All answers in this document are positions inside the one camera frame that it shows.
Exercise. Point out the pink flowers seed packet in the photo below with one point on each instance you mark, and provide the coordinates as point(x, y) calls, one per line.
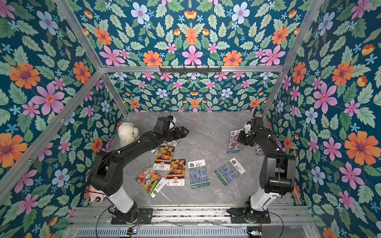
point(259, 150)
point(234, 145)

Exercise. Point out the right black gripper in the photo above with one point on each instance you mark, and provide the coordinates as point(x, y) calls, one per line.
point(244, 138)

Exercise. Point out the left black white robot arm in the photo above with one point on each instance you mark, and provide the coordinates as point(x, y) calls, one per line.
point(107, 175)

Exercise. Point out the mixed flowers seed packet top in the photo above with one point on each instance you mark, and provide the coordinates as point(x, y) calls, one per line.
point(171, 144)

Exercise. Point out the orange marigold seed packet lower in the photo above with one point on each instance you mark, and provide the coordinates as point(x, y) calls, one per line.
point(176, 174)

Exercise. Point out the orange marigold seed packet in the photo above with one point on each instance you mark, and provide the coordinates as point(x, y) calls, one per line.
point(164, 157)
point(176, 174)

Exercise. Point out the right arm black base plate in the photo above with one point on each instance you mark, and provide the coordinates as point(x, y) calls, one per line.
point(248, 216)

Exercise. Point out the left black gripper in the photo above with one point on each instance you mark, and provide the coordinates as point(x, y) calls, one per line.
point(178, 135)

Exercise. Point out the orange marigold seed packet upper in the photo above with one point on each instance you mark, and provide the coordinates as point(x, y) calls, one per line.
point(164, 157)

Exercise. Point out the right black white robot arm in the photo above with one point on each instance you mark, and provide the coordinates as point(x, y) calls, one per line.
point(277, 175)

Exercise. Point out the black hook rail on wall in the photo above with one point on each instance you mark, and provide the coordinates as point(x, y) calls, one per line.
point(190, 69)

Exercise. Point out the colourful roses seed packet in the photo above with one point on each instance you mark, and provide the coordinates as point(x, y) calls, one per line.
point(151, 180)

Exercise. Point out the pink plush pig toy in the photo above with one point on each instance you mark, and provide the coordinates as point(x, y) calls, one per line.
point(93, 195)

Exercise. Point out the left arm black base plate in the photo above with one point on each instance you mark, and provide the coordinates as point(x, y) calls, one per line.
point(134, 216)

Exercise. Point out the white slotted cable duct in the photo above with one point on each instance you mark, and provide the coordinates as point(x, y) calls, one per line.
point(163, 232)

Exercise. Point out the lavender seed packet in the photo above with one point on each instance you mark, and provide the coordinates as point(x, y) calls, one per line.
point(230, 171)
point(198, 174)

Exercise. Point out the white plush teddy bear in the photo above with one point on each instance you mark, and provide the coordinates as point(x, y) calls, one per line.
point(127, 133)

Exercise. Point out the aluminium front rail frame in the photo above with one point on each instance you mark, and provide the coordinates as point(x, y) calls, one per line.
point(194, 215)

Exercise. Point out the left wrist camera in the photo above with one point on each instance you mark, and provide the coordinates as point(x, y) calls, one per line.
point(169, 122)

